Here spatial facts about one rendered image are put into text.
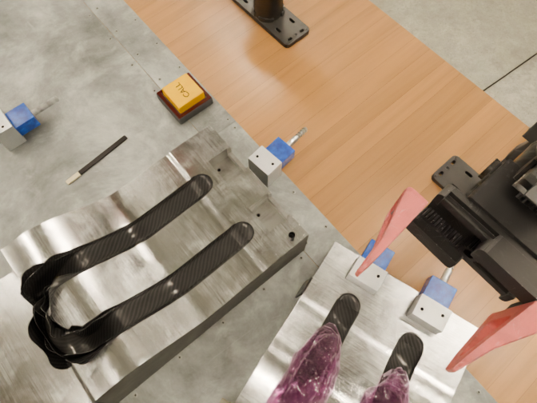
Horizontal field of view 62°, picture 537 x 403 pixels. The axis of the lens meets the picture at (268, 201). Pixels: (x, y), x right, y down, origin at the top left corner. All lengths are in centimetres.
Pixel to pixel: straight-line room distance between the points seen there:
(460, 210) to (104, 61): 82
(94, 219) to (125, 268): 10
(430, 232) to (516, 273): 8
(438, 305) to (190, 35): 73
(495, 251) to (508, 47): 198
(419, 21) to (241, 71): 142
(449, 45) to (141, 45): 152
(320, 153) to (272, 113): 13
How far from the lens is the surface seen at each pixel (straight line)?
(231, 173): 77
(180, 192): 74
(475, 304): 84
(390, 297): 74
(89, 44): 108
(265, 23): 103
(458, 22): 233
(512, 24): 242
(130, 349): 65
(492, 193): 39
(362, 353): 71
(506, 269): 37
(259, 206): 74
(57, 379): 76
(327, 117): 91
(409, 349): 74
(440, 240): 41
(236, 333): 76
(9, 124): 95
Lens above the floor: 156
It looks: 68 degrees down
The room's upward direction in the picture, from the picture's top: 1 degrees clockwise
